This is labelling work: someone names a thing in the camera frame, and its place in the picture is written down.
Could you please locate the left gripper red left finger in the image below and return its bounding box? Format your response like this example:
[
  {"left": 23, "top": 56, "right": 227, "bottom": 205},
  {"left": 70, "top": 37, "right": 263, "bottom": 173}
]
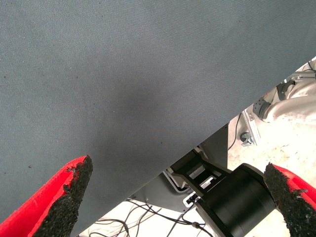
[{"left": 0, "top": 155, "right": 93, "bottom": 237}]

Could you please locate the dark grey table cloth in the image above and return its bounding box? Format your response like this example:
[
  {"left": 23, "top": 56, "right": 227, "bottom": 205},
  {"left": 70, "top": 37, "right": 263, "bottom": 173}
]
[{"left": 0, "top": 0, "right": 316, "bottom": 237}]

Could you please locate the thin black floor cable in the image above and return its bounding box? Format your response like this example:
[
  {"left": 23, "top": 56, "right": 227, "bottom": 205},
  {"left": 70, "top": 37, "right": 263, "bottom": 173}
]
[
  {"left": 88, "top": 198, "right": 183, "bottom": 237},
  {"left": 177, "top": 197, "right": 215, "bottom": 237}
]

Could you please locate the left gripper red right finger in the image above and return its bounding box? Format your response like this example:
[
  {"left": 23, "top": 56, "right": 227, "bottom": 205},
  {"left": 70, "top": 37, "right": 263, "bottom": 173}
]
[{"left": 263, "top": 162, "right": 316, "bottom": 237}]

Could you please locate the white bracket with black plug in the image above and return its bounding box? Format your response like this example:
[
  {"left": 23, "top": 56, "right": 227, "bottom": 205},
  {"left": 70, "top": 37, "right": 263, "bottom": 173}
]
[{"left": 182, "top": 195, "right": 202, "bottom": 207}]

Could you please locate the grey table side panel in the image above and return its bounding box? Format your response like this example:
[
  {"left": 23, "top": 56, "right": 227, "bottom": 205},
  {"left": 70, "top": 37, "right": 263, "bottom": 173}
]
[{"left": 128, "top": 123, "right": 229, "bottom": 213}]

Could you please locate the black frame with cylinder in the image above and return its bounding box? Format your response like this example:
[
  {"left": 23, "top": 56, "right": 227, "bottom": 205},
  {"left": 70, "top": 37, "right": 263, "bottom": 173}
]
[{"left": 170, "top": 150, "right": 282, "bottom": 237}]

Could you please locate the aluminium profile leg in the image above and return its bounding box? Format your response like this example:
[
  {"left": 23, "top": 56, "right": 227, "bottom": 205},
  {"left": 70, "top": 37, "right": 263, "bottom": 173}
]
[{"left": 241, "top": 110, "right": 261, "bottom": 148}]

